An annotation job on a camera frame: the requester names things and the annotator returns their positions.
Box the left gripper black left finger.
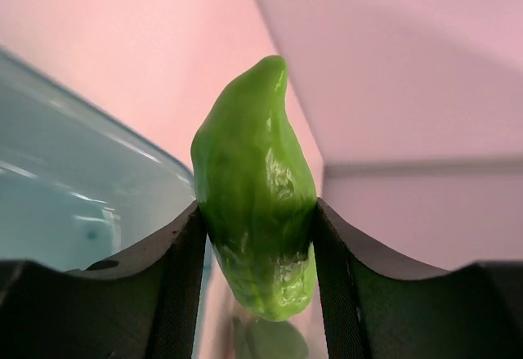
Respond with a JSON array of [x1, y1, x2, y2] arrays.
[[1, 204, 206, 358]]

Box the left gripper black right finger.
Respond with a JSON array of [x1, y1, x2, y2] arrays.
[[312, 200, 522, 358]]

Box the blue plastic tray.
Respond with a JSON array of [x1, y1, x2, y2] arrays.
[[1, 53, 194, 271]]

